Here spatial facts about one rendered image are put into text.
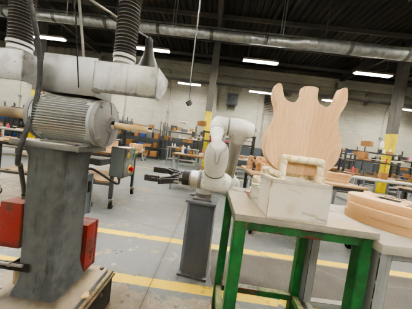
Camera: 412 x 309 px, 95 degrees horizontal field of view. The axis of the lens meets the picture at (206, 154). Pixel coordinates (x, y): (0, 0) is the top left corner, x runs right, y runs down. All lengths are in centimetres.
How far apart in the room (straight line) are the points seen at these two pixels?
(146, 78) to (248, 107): 1162
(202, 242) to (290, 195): 113
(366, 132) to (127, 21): 1483
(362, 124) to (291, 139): 1423
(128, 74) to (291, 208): 94
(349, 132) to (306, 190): 1376
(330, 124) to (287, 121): 19
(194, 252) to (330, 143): 142
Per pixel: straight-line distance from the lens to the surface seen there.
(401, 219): 131
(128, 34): 111
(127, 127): 111
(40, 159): 127
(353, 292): 121
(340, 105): 106
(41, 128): 127
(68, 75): 125
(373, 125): 1553
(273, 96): 93
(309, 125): 97
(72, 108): 117
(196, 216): 177
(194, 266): 198
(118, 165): 136
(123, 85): 99
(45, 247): 137
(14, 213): 141
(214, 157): 81
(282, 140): 92
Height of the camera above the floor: 121
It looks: 3 degrees down
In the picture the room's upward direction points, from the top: 7 degrees clockwise
